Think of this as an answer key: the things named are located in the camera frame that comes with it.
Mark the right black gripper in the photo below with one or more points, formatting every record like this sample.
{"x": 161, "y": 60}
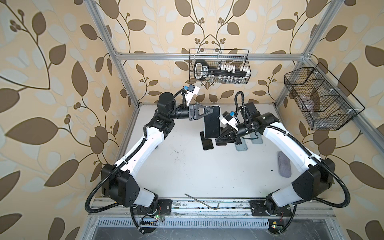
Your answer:
{"x": 226, "y": 136}

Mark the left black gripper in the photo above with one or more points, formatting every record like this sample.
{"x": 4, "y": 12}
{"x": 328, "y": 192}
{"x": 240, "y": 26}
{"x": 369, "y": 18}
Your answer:
{"x": 198, "y": 105}

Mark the black phone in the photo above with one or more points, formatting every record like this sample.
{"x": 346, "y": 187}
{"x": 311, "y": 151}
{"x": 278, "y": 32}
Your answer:
{"x": 222, "y": 139}
{"x": 212, "y": 123}
{"x": 206, "y": 143}

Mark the black phone front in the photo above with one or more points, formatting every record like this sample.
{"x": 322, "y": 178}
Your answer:
{"x": 212, "y": 123}

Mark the pale blue phone case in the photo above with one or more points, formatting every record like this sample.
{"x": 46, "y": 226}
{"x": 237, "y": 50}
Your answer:
{"x": 256, "y": 138}
{"x": 241, "y": 147}

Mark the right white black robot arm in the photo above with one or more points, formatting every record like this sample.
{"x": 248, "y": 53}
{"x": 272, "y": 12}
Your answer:
{"x": 316, "y": 174}

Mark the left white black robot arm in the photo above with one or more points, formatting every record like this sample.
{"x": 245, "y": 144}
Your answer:
{"x": 119, "y": 180}

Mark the black socket holder tool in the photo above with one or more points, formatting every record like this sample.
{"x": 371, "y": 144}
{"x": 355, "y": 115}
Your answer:
{"x": 202, "y": 70}

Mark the grey oval pad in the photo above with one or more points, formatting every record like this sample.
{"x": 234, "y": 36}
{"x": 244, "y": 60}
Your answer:
{"x": 284, "y": 165}

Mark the metal hex key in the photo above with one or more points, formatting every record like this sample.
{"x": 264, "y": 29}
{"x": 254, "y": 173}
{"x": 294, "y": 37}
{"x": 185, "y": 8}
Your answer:
{"x": 203, "y": 203}

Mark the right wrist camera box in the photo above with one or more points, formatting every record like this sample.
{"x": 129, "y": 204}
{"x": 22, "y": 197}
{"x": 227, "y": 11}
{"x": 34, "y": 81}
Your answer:
{"x": 229, "y": 119}

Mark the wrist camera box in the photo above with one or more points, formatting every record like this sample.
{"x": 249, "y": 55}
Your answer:
{"x": 229, "y": 119}
{"x": 189, "y": 92}

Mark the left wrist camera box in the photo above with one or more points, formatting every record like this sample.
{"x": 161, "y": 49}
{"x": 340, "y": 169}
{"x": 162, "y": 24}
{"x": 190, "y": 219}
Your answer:
{"x": 189, "y": 92}

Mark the black wire basket back wall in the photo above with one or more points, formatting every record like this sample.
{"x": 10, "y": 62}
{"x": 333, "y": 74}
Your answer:
{"x": 237, "y": 57}

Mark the black wire basket wall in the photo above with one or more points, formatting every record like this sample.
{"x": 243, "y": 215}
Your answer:
{"x": 237, "y": 57}
{"x": 326, "y": 103}

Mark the black wire basket right wall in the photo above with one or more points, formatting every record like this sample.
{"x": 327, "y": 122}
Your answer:
{"x": 326, "y": 103}

